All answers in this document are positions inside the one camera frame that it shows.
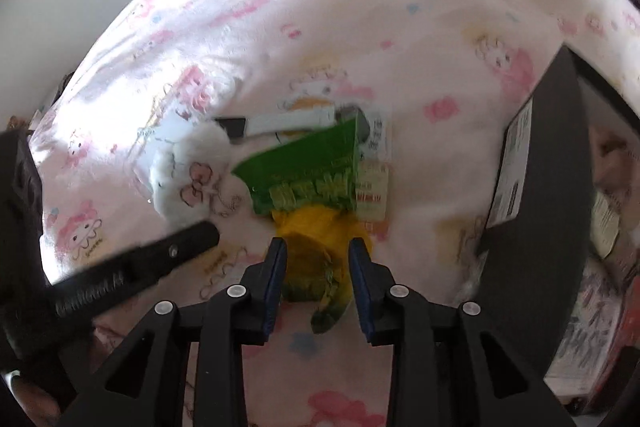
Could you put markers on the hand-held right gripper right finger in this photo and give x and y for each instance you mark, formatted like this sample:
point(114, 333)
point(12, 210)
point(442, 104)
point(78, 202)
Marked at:
point(361, 282)

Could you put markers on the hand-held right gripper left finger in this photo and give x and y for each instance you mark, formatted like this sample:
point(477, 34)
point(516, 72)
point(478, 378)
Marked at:
point(277, 277)

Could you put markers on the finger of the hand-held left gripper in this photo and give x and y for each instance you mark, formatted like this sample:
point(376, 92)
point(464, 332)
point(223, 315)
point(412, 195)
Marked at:
point(150, 259)

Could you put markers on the white plush toy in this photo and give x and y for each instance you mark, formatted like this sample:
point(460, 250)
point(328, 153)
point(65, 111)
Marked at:
point(200, 167)

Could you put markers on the green yellow snack packet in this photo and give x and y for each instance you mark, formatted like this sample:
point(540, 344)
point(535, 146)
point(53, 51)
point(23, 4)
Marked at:
point(310, 172)

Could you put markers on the black container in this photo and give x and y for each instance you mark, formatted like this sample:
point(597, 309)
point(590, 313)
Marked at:
point(550, 207)

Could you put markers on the white labelled packet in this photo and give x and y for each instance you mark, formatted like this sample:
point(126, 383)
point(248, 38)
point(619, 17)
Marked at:
point(374, 192)

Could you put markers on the small black item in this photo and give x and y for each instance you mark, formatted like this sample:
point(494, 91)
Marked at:
point(232, 126)

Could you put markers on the white plastic stick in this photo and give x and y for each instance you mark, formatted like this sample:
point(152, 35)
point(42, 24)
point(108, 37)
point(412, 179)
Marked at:
point(295, 119)

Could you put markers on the printed cardboard box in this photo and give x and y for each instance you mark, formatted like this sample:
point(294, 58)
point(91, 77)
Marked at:
point(600, 322)

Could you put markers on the pink printed blanket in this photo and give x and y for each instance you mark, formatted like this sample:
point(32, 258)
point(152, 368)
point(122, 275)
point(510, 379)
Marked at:
point(400, 32)

